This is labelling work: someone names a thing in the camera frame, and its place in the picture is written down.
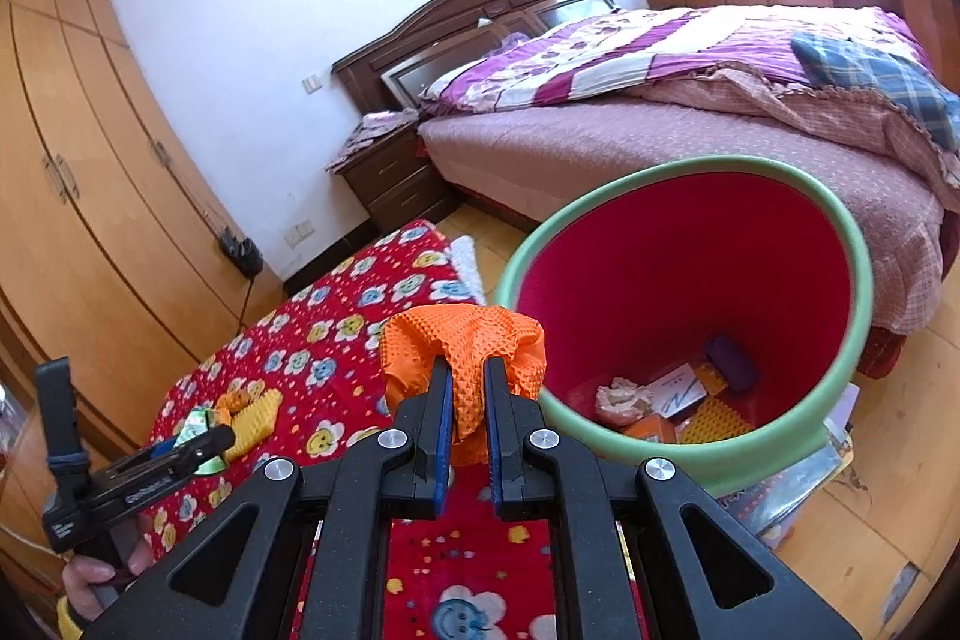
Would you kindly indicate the short yellow foam net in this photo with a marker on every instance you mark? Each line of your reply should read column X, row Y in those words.
column 255, row 419

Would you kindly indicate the white wall switch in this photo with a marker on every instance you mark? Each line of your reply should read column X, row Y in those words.
column 311, row 83

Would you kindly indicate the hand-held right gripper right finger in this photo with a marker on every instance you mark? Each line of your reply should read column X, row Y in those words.
column 496, row 445

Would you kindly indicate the pink bed cover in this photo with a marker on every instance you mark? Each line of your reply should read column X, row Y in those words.
column 600, row 145

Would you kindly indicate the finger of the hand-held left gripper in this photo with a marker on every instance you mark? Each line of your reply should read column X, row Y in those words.
column 199, row 445

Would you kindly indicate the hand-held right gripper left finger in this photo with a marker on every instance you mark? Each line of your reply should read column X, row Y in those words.
column 444, row 437

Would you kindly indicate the wooden wardrobe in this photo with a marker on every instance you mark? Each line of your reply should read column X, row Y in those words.
column 90, row 197

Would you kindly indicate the green wrapper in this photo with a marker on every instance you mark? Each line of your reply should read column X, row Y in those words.
column 191, row 422

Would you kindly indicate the dark wooden nightstand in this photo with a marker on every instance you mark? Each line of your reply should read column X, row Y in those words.
column 397, row 183

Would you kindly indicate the purple patterned quilt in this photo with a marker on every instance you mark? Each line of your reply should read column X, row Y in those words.
column 637, row 48

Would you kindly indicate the purple case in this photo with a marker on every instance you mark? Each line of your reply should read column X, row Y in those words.
column 731, row 364

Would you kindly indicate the white wall socket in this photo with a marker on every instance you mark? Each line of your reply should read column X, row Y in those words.
column 300, row 233

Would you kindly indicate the blue plaid cloth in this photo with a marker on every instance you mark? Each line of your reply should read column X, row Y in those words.
column 877, row 78

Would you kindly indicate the person's left hand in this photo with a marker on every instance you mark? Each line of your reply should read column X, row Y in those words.
column 82, row 580

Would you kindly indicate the small orange packet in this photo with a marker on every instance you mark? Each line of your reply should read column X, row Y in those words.
column 711, row 379

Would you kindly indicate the white printed box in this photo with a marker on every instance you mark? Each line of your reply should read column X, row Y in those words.
column 675, row 392

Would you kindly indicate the red flowered blanket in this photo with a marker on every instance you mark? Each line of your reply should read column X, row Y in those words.
column 360, row 310

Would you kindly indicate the red bucket with green rim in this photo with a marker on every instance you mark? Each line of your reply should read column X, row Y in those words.
column 675, row 280

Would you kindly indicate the black power strip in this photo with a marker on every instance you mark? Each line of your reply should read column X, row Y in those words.
column 241, row 254

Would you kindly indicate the dark wooden bed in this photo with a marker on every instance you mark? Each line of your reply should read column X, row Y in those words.
column 465, row 10

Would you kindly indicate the pink patterned cloth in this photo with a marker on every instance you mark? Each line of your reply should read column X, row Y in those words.
column 371, row 134

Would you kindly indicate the orange foam fruit net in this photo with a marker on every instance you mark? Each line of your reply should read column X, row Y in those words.
column 465, row 340

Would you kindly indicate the magazines under bucket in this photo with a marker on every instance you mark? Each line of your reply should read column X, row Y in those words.
column 795, row 490

